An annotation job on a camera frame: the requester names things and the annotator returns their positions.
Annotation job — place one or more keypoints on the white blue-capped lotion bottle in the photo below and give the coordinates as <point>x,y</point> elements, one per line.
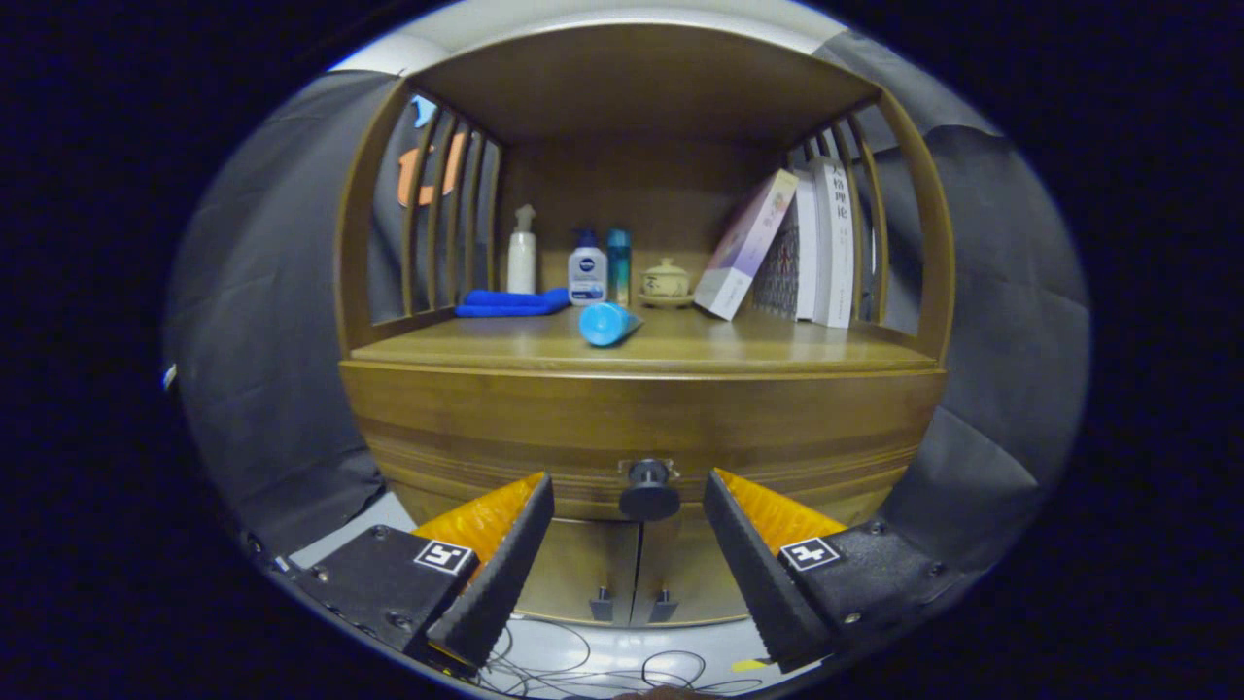
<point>587,277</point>

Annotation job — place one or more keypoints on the plain white book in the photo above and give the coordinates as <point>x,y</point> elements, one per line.
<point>808,243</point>

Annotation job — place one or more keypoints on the yellow tape piece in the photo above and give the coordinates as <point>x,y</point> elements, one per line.
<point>748,666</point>

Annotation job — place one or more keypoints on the teal slim bottle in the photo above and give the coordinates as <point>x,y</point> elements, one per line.
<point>619,267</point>

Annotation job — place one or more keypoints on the purple white book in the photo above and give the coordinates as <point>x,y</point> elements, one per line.
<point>743,248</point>

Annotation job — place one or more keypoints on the dark patterned book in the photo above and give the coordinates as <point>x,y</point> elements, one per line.
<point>780,277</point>

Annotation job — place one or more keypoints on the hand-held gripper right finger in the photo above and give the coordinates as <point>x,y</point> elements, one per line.
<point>758,574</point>

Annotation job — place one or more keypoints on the brown wooden cabinet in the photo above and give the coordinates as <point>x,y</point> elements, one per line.
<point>632,78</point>

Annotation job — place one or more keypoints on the wooden countertop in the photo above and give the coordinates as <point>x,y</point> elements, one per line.
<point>739,340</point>

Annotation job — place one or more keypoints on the white book black spine print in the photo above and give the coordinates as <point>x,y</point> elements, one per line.
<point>834,243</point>

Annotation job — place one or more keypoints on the white pump bottle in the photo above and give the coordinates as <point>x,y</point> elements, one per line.
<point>522,262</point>

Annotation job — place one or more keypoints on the blue folded cloth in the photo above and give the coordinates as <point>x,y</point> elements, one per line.
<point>505,302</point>

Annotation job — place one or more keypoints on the beige lidded tea cup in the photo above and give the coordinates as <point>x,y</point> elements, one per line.
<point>666,282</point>

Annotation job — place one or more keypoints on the brown wooden drawer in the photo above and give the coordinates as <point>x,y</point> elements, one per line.
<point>632,418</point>

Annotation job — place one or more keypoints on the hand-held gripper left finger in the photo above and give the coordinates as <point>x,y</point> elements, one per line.
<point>505,574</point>

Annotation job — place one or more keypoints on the black backdrop cloth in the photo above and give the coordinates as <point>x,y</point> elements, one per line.
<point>262,340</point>

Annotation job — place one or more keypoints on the blue white cosmetic tube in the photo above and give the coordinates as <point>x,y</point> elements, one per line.
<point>604,324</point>

